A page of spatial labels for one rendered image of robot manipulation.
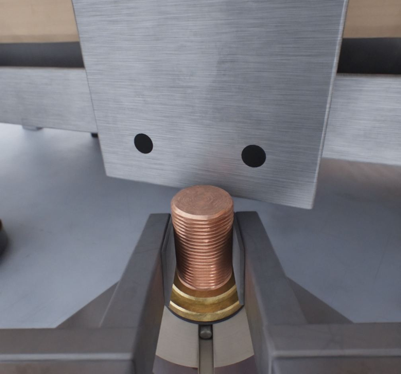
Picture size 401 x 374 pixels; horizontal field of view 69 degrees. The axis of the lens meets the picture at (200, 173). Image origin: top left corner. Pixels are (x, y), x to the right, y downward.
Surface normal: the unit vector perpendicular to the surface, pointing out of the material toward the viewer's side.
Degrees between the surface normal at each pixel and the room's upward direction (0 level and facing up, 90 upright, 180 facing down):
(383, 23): 90
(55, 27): 90
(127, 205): 180
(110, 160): 90
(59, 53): 90
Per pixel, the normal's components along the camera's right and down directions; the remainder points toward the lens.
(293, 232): -0.03, -0.89
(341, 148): -0.35, 0.44
